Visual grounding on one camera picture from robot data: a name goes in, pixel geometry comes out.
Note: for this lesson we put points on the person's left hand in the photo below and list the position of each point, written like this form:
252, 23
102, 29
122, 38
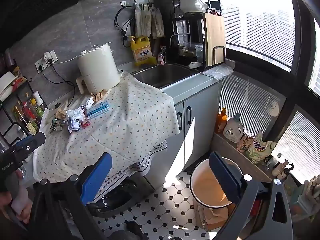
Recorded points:
23, 210

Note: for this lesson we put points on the white air fryer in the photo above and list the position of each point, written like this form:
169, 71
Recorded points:
97, 67

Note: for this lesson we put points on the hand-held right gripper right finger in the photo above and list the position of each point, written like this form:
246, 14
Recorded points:
222, 177

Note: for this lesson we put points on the white round suction hook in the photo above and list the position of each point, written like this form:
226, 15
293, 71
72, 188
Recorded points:
274, 108

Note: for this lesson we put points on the white plastic drain spout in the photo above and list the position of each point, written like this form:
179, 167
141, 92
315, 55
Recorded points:
195, 65

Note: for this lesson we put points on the wide window blind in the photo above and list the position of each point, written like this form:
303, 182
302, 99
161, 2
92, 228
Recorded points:
250, 105

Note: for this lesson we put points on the red wrapper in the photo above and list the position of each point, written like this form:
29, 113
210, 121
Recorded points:
86, 124

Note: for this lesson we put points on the row of condiment bottles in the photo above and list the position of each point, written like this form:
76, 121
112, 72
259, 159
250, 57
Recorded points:
30, 115

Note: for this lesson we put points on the floral tablecloth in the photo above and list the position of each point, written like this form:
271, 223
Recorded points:
125, 120

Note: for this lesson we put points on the brown pump bottle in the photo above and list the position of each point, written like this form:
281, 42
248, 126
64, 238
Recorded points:
287, 171

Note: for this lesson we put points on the black spice rack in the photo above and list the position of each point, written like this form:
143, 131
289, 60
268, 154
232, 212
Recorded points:
7, 115

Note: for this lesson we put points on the white round bin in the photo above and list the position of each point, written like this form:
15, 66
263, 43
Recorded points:
207, 187

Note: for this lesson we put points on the orange bottle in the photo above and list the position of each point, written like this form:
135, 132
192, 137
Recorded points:
221, 122

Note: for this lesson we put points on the red snack packet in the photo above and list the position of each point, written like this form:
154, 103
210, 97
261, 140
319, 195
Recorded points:
18, 76

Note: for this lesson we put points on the black dish rack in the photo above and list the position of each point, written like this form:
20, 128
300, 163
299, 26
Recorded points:
175, 25

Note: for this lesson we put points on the person's leg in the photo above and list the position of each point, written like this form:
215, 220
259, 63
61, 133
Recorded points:
136, 228

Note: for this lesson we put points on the narrow window blind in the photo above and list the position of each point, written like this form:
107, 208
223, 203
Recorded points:
297, 140

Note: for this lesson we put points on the white dish cloth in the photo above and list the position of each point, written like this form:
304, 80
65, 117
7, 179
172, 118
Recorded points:
217, 71

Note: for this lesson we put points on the chrome faucet with pink cover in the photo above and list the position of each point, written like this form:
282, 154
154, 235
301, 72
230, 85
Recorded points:
162, 55

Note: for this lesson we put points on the wooden cutting board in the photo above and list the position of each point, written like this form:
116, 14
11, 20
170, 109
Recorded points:
213, 35

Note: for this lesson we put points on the grey sink cabinet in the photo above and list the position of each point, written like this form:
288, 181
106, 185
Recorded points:
200, 105

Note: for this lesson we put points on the white laundry detergent jug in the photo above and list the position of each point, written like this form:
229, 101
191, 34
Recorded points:
233, 130

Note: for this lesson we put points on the small printed packets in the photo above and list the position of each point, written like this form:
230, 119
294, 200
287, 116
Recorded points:
244, 143

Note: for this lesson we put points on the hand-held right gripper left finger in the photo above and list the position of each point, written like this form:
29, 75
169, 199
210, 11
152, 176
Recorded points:
96, 177

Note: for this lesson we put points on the stone window ledge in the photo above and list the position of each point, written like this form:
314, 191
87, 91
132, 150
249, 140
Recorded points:
240, 158

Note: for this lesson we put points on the white lidded bowl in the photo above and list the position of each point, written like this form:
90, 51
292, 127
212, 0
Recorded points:
192, 3

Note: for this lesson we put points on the white wall socket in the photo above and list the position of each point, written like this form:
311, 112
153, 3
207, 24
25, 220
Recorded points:
42, 65

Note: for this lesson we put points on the yellow detergent bottle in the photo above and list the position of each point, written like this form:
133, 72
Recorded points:
142, 52

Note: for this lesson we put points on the hanging beige bag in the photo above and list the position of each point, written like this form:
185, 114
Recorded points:
143, 22
157, 23

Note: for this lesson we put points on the steel sink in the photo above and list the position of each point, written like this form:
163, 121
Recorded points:
162, 75

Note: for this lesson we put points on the green detergent refill pouch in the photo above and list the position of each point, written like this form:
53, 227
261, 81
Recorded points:
260, 148

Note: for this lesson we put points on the black range hood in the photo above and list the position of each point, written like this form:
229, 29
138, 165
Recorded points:
37, 0

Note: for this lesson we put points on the brown paper bag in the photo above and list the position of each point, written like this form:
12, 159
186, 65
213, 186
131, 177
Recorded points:
60, 114

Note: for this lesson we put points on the steel pot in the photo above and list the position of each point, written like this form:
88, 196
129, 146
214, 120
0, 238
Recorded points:
186, 50

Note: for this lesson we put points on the crumpled white paper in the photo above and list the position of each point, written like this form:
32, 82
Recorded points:
75, 120

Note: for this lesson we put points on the foil snack wrapper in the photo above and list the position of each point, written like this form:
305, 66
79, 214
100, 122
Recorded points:
57, 126

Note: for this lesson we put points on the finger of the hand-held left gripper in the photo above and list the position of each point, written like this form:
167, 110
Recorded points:
35, 140

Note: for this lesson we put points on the blue and white box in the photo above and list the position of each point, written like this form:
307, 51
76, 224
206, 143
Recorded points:
98, 110

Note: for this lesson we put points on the pleated brown paper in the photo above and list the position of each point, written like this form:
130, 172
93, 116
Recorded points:
99, 95

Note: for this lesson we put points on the clear plastic container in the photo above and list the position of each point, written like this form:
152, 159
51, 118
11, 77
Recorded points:
199, 53

